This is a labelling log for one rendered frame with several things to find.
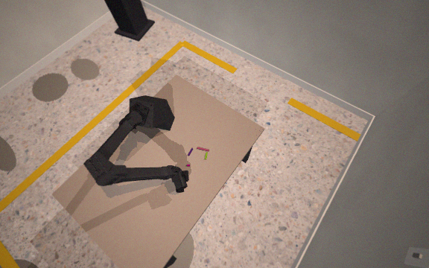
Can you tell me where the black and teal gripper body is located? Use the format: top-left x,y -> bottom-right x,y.
183,170 -> 189,182

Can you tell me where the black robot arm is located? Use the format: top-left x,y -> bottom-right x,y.
83,103 -> 188,193

